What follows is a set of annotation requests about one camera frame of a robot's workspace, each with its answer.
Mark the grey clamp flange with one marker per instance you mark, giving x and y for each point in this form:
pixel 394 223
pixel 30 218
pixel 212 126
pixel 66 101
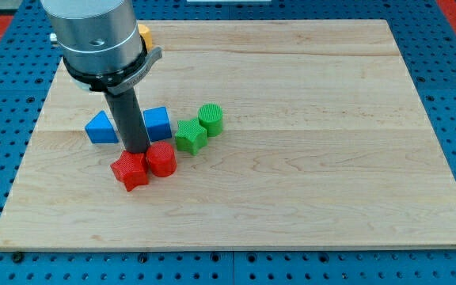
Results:
pixel 119 81

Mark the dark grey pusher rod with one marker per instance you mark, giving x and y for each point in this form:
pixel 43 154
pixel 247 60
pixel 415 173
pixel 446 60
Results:
pixel 129 121

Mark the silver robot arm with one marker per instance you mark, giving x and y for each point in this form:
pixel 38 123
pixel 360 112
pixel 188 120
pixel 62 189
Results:
pixel 103 49

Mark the red star block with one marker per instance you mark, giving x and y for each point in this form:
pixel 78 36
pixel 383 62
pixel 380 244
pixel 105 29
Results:
pixel 131 170

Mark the green star block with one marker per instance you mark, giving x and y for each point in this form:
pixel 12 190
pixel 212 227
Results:
pixel 190 136

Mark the blue cube block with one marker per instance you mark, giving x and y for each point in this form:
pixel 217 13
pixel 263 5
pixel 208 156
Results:
pixel 157 124

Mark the blue triangle block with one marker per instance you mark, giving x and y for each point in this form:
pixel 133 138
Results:
pixel 100 130

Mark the red cylinder block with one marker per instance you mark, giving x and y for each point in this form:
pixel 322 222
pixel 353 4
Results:
pixel 161 159

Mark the yellow block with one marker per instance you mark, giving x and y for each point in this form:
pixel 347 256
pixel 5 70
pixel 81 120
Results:
pixel 146 34

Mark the green cylinder block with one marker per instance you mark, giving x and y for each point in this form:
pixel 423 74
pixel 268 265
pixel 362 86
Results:
pixel 211 118

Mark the wooden board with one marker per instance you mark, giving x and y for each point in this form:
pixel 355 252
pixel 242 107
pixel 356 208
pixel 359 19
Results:
pixel 326 146

